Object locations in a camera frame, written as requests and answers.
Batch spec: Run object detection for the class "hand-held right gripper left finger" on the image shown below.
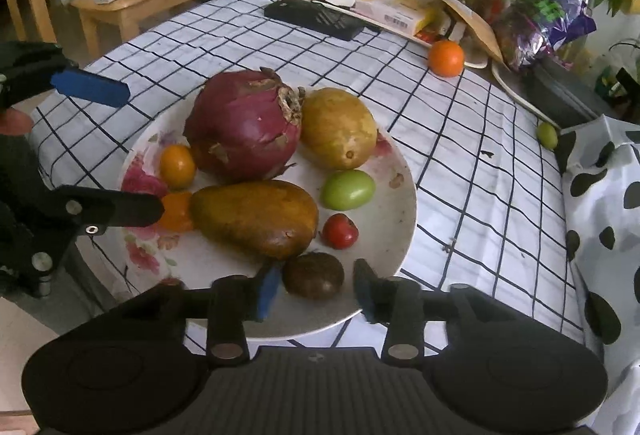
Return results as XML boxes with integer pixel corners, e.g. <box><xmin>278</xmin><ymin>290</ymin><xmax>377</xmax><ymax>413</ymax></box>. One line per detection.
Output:
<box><xmin>150</xmin><ymin>264</ymin><xmax>284</xmax><ymax>363</ymax></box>

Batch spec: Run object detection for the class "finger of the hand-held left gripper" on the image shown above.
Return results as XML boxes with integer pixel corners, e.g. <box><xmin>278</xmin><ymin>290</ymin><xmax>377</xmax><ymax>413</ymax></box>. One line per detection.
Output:
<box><xmin>47</xmin><ymin>185</ymin><xmax>166</xmax><ymax>237</ymax></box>
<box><xmin>0</xmin><ymin>42</ymin><xmax>132</xmax><ymax>109</ymax></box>

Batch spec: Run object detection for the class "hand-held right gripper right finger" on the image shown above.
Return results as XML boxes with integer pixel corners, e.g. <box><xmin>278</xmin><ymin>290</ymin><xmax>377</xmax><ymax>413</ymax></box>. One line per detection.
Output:
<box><xmin>352</xmin><ymin>259</ymin><xmax>497</xmax><ymax>362</ymax></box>

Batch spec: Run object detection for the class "dark purple plum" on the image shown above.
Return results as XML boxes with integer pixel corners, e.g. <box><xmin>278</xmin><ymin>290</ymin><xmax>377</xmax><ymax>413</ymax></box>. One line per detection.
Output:
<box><xmin>281</xmin><ymin>251</ymin><xmax>346</xmax><ymax>301</ymax></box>

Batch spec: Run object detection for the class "small orange tangerine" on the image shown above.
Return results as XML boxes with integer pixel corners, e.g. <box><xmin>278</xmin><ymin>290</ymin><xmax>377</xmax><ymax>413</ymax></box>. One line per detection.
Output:
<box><xmin>159</xmin><ymin>144</ymin><xmax>197</xmax><ymax>190</ymax></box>
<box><xmin>157</xmin><ymin>192</ymin><xmax>196</xmax><ymax>232</ymax></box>

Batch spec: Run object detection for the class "small red fruit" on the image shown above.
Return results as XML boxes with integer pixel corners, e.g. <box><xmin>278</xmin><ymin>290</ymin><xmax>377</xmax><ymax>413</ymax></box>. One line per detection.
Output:
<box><xmin>321</xmin><ymin>213</ymin><xmax>360</xmax><ymax>250</ymax></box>

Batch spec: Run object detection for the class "white floral plate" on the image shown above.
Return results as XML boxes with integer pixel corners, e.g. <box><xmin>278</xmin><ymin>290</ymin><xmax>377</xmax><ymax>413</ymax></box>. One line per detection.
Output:
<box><xmin>119</xmin><ymin>85</ymin><xmax>419</xmax><ymax>342</ymax></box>

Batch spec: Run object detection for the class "brown green mango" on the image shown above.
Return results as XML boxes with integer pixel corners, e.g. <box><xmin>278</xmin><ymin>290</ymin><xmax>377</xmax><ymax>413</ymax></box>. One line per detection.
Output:
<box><xmin>189</xmin><ymin>180</ymin><xmax>320</xmax><ymax>260</ymax></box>

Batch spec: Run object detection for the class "green tomato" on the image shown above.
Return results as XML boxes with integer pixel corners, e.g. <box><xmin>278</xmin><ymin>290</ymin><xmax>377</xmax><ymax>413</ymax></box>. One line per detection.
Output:
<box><xmin>320</xmin><ymin>169</ymin><xmax>377</xmax><ymax>211</ymax></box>

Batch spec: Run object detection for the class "yellow mango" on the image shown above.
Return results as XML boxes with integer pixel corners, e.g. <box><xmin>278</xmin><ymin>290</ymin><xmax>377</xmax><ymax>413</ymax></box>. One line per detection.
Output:
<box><xmin>299</xmin><ymin>88</ymin><xmax>379</xmax><ymax>171</ymax></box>

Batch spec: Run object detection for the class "person's left hand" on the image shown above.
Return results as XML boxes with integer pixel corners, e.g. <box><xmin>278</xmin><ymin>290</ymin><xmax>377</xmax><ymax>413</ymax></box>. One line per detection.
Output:
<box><xmin>0</xmin><ymin>108</ymin><xmax>32</xmax><ymax>136</ymax></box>

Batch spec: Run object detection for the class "checkered tablecloth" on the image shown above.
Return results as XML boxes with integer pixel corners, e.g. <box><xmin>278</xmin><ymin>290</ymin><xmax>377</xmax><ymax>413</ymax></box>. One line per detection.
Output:
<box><xmin>30</xmin><ymin>0</ymin><xmax>591</xmax><ymax>366</ymax></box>

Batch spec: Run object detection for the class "black flat device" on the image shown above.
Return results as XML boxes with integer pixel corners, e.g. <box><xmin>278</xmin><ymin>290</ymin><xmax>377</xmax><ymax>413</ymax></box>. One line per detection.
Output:
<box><xmin>263</xmin><ymin>0</ymin><xmax>365</xmax><ymax>42</ymax></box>

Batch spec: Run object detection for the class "small green fruit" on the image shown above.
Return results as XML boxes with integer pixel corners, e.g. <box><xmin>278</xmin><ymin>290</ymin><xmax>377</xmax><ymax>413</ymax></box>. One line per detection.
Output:
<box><xmin>536</xmin><ymin>122</ymin><xmax>559</xmax><ymax>150</ymax></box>

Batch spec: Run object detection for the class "large orange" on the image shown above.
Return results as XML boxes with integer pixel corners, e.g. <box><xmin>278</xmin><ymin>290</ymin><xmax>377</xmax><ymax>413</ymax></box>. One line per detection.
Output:
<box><xmin>427</xmin><ymin>40</ymin><xmax>466</xmax><ymax>77</ymax></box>

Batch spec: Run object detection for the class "cow print cloth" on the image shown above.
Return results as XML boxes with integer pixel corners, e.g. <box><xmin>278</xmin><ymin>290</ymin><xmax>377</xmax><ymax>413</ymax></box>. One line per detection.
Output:
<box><xmin>552</xmin><ymin>114</ymin><xmax>640</xmax><ymax>418</ymax></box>

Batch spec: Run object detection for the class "white tray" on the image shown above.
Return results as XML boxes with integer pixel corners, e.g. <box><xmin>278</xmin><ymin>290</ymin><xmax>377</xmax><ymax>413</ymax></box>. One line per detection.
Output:
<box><xmin>258</xmin><ymin>0</ymin><xmax>488</xmax><ymax>68</ymax></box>

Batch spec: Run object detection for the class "dark grey case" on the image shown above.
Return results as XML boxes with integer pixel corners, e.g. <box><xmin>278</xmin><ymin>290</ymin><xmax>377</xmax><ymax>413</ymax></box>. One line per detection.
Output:
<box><xmin>525</xmin><ymin>59</ymin><xmax>622</xmax><ymax>128</ymax></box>

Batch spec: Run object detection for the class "yellow white box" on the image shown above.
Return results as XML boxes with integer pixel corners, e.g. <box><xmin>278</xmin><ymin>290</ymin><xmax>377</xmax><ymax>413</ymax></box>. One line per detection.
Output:
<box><xmin>354</xmin><ymin>0</ymin><xmax>438</xmax><ymax>36</ymax></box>

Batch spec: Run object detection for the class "brown paper envelope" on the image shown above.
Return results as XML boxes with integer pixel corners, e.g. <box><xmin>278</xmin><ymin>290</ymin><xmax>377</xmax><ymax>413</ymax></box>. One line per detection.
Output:
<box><xmin>420</xmin><ymin>0</ymin><xmax>506</xmax><ymax>65</ymax></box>

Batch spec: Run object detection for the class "purple foil bag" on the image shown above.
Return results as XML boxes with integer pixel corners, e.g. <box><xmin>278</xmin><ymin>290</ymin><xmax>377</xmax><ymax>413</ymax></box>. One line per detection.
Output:
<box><xmin>495</xmin><ymin>0</ymin><xmax>598</xmax><ymax>72</ymax></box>

